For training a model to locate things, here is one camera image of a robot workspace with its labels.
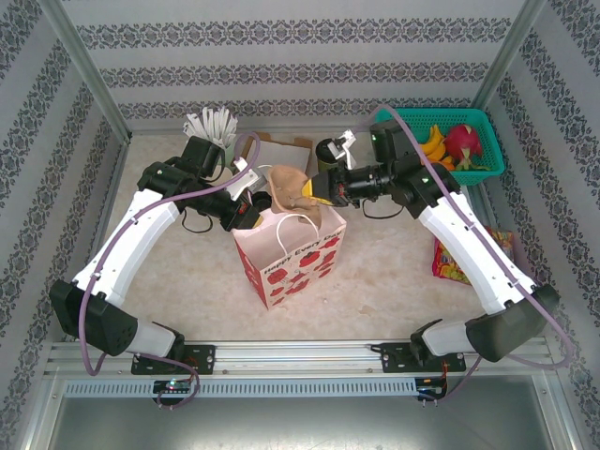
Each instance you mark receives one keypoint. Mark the brown pulp cup carrier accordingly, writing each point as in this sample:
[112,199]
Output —
[286,185]

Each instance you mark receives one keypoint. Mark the black plastic cup lid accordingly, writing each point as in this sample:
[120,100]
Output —
[323,147]

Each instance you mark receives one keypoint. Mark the white paper napkin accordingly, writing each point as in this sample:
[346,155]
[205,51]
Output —
[286,152]

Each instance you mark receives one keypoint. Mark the brown cardboard tray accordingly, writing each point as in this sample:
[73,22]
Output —
[300,140]

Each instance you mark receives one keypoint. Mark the white paper bag red prints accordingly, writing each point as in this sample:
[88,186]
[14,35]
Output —
[304,276]

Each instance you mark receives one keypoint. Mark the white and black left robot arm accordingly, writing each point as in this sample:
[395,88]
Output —
[140,234]

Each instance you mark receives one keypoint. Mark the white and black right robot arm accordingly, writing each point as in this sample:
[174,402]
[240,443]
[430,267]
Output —
[469,244]

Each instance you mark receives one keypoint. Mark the mint green holder cup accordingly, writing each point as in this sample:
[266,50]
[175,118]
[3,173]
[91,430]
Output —
[228,154]

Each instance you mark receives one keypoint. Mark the white wrapped straws bundle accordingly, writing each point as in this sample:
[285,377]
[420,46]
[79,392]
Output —
[215,122]

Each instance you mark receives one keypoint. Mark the yellow banana bunch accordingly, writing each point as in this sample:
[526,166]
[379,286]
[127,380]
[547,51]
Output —
[433,143]

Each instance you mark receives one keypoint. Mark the pink dragon fruit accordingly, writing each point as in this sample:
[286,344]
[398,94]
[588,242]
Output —
[464,140]

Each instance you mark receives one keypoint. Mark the colourful fruit candy bag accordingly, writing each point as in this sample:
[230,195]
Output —
[447,267]

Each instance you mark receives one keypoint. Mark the teal plastic basket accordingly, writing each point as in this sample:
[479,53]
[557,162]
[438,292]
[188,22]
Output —
[487,140]

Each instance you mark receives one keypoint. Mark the left small circuit board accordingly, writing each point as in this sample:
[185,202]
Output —
[171,386]

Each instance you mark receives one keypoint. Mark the small circuit board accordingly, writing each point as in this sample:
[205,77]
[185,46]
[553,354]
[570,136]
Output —
[171,386]
[431,391]

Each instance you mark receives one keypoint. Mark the right small circuit board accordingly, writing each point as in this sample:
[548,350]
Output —
[431,391]

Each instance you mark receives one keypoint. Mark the aluminium mounting rail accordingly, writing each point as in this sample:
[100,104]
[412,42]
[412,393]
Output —
[295,356]

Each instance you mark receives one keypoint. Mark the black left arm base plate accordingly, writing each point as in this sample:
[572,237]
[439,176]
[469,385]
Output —
[206,358]

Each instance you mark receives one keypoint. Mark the aluminium frame post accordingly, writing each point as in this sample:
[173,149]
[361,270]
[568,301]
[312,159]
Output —
[511,47]
[79,65]

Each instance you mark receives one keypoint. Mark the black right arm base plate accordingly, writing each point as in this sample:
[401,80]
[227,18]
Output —
[391,358]

